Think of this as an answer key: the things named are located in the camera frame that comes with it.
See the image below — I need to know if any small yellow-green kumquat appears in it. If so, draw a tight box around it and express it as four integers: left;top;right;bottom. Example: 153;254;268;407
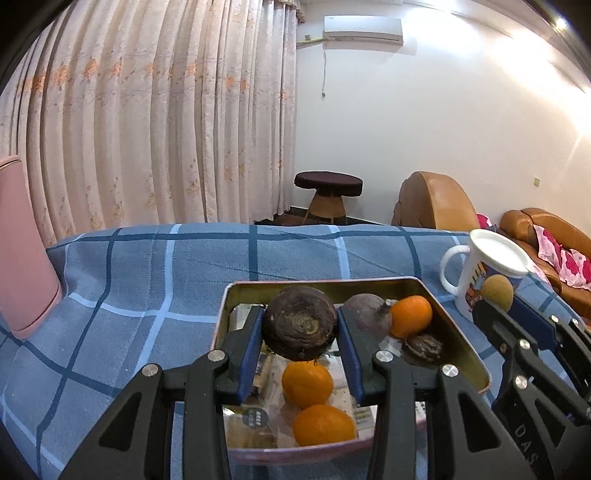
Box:
480;274;515;311

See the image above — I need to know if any pale floral curtain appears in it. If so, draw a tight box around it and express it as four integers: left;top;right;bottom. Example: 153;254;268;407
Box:
0;0;305;247

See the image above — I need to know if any dark brown water chestnut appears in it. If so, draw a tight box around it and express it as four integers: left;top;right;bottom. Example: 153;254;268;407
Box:
262;285;340;361
403;333;445;365

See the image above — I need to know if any pink cylindrical appliance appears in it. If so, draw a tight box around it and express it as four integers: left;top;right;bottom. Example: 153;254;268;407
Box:
0;155;63;341

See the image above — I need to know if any stool with dark top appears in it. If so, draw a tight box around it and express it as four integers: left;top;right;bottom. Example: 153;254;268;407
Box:
294;171;364;225

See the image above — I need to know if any brown leather sofa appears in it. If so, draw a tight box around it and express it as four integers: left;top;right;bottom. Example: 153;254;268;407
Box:
499;208;591;296

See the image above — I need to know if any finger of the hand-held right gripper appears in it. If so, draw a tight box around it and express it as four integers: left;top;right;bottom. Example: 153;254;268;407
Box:
512;295;591;393
472;299;578;416

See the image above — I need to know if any brown leather armchair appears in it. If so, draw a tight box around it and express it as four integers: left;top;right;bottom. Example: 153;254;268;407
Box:
392;171;481;230

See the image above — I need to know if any pink tin box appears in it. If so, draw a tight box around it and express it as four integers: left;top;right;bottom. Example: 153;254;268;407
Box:
210;276;491;466

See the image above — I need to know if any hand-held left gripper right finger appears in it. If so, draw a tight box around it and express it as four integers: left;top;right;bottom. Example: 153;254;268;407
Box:
336;305;522;480

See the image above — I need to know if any white printed mug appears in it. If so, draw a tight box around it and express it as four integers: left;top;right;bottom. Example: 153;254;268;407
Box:
440;244;490;323

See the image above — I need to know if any orange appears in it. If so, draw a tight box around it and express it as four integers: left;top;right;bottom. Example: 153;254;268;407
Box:
390;295;434;339
292;405;358;447
281;361;334;409

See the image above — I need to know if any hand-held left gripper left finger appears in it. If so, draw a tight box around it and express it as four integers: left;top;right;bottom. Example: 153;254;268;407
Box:
95;302;265;480

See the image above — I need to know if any pink floral cloth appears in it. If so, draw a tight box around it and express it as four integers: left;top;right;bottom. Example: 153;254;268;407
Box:
533;224;591;291

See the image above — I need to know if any blue checked blanket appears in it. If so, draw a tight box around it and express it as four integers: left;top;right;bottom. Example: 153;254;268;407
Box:
0;223;591;480

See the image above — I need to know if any white air conditioner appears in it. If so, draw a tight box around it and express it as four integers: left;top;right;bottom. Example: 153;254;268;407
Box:
322;15;404;45

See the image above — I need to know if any purple round radish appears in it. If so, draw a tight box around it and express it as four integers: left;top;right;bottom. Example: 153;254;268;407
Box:
342;293;398;343

